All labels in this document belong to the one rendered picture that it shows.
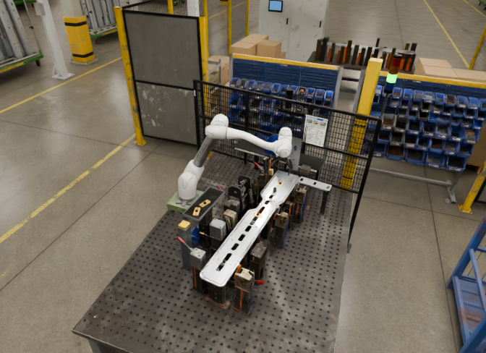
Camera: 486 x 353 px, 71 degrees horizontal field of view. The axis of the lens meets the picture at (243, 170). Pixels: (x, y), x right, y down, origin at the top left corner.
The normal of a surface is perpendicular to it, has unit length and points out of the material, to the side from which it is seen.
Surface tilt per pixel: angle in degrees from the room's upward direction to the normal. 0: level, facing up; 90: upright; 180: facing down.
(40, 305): 0
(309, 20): 90
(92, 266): 0
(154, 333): 0
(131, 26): 90
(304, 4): 90
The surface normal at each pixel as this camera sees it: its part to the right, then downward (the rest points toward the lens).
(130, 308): 0.02, -0.83
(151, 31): -0.36, 0.51
